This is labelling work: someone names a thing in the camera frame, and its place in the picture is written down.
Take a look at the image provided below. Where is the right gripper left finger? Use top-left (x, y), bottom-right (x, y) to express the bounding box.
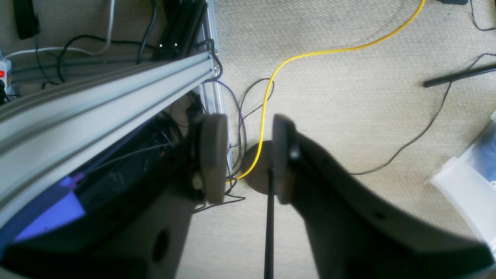
top-left (150, 114), bottom-right (227, 279)

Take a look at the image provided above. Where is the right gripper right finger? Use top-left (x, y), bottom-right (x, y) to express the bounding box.
top-left (272, 114), bottom-right (495, 279)

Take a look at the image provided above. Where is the black tripod stand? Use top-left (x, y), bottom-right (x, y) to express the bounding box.
top-left (241, 140), bottom-right (275, 279)

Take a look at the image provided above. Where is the clear plastic storage box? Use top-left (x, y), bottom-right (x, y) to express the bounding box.
top-left (430, 113), bottom-right (496, 255)

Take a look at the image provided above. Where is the white power strip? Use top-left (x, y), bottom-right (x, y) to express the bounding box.
top-left (0, 58), bottom-right (12, 95)

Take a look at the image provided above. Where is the aluminium table frame rail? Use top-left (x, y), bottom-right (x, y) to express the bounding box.
top-left (0, 0), bottom-right (233, 233)

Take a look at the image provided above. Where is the yellow cable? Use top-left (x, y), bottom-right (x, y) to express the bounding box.
top-left (226, 0), bottom-right (426, 183)

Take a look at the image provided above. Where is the thin black floor cable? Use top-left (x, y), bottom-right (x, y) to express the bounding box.
top-left (349, 52), bottom-right (496, 176)

